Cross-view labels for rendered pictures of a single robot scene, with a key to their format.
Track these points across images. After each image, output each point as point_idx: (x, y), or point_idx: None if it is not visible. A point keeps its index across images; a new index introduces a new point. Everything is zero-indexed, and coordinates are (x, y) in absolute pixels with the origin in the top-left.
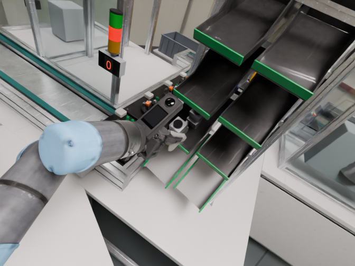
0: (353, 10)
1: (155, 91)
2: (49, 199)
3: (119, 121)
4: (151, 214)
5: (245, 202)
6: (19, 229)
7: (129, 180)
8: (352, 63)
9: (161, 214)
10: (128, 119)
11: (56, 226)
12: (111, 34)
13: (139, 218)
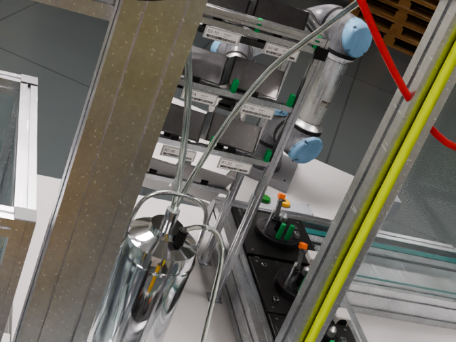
0: None
1: (350, 340)
2: (243, 200)
3: (243, 58)
4: (154, 211)
5: (33, 257)
6: (220, 50)
7: (208, 218)
8: None
9: (143, 213)
10: (289, 228)
11: None
12: None
13: (161, 205)
